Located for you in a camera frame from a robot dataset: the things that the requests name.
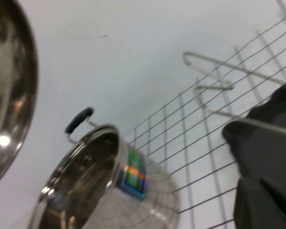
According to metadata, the metal wire lid rack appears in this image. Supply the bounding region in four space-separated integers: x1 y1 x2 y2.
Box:
183 51 286 120

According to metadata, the stainless steel cooking pot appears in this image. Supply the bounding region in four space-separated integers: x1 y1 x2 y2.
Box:
27 107 181 229

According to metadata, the white black grid tablecloth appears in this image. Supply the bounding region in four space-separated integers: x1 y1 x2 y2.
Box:
119 0 286 229

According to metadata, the black plastic drip tray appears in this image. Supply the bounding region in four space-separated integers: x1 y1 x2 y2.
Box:
222 75 286 229

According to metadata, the steel pot lid black knob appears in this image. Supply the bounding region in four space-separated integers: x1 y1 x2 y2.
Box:
0 0 39 191

